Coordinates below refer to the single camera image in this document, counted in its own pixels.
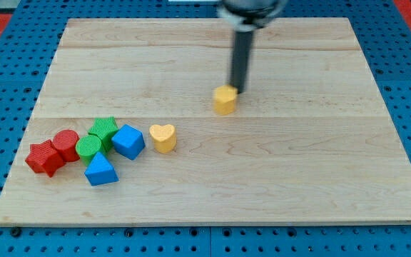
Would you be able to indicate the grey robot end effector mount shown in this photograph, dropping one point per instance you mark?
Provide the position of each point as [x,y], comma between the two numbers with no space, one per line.
[250,15]

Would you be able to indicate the red star block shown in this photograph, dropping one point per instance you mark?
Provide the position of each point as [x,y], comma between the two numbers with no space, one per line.
[44,158]

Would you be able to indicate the yellow heart block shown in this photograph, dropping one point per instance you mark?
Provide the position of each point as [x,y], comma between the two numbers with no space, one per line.
[163,137]

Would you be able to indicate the green star block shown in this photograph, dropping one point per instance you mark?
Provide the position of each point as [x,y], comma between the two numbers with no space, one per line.
[104,129]

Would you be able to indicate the yellow hexagon block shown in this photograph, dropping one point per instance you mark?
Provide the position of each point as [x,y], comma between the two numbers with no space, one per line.
[225,99]

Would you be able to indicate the blue cube block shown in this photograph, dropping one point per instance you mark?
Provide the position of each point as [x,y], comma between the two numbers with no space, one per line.
[128,141]

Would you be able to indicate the blue triangle block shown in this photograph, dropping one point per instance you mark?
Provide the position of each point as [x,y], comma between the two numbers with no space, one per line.
[100,171]

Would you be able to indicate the wooden board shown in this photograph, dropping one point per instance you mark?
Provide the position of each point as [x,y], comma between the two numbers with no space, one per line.
[311,142]

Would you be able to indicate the green cylinder block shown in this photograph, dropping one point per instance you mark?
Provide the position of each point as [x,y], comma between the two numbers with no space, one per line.
[87,147]

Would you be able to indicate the red cylinder block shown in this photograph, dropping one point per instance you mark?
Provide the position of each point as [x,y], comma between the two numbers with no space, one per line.
[65,143]

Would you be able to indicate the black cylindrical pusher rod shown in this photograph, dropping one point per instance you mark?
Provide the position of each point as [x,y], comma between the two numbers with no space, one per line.
[240,58]

